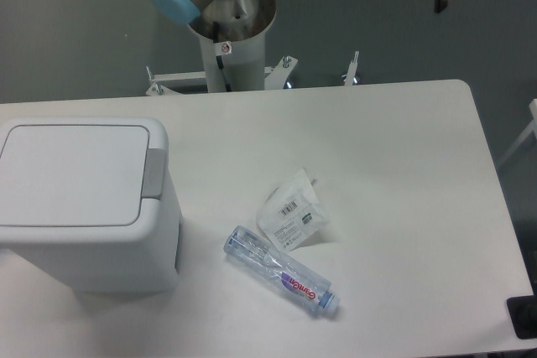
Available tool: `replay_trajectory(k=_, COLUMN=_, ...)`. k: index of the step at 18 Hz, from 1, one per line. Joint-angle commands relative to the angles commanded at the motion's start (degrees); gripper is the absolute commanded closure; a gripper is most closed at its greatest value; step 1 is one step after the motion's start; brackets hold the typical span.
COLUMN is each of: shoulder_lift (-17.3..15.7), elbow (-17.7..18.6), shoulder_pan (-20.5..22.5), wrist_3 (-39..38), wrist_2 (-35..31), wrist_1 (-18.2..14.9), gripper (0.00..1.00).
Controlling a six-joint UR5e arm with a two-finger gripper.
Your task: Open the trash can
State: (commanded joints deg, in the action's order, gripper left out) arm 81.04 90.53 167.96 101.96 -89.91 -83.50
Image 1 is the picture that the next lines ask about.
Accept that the white plastic trash can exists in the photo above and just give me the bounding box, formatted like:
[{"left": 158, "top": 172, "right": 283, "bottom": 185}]
[{"left": 1, "top": 117, "right": 182, "bottom": 293}]

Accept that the white trash can lid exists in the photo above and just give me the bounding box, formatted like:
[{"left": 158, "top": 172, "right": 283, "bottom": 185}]
[{"left": 1, "top": 125, "right": 149, "bottom": 227}]

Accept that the clear plastic packaging bag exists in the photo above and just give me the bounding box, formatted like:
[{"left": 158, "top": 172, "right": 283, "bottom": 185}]
[{"left": 256, "top": 169, "right": 330, "bottom": 252}]

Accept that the clear plastic water bottle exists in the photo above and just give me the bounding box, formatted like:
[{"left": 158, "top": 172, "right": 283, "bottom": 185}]
[{"left": 223, "top": 226, "right": 341, "bottom": 318}]

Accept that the grey lid push button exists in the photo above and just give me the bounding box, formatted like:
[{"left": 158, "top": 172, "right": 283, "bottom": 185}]
[{"left": 142, "top": 148, "right": 167, "bottom": 200}]

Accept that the black device at table edge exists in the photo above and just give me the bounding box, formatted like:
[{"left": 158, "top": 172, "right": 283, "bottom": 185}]
[{"left": 507, "top": 295, "right": 536, "bottom": 340}]

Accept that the white pedestal base frame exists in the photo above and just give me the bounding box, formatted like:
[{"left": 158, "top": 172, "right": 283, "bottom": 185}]
[{"left": 145, "top": 50, "right": 361, "bottom": 96}]

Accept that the white furniture frame at right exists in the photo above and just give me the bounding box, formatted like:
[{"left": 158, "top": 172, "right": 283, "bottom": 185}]
[{"left": 498, "top": 99, "right": 536, "bottom": 169}]

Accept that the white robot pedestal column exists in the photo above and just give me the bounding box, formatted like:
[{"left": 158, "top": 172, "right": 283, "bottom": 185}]
[{"left": 198, "top": 34, "right": 265, "bottom": 93}]

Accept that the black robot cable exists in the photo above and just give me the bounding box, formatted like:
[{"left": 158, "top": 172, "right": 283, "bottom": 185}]
[{"left": 211, "top": 21, "right": 232, "bottom": 93}]

